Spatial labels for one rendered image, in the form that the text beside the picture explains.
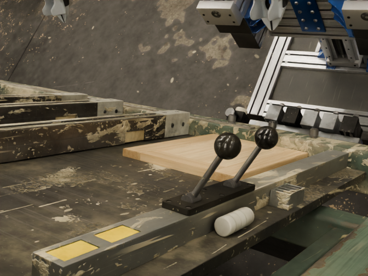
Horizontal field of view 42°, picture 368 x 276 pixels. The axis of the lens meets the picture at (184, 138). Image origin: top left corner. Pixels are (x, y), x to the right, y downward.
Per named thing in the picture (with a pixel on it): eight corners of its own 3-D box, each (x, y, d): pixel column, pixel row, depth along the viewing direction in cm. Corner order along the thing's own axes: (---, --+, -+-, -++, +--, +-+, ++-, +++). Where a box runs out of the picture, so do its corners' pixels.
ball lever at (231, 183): (241, 195, 81) (287, 134, 75) (230, 200, 78) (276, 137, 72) (226, 180, 83) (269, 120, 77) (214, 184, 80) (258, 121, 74)
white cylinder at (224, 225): (229, 239, 69) (254, 226, 76) (231, 220, 69) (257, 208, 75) (212, 234, 71) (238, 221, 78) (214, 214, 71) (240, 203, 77)
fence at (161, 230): (346, 167, 126) (349, 152, 125) (61, 303, 49) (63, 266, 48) (328, 163, 128) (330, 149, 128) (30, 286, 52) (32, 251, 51)
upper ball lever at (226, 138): (203, 211, 72) (251, 143, 66) (188, 216, 68) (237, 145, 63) (186, 193, 73) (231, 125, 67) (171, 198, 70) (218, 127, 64)
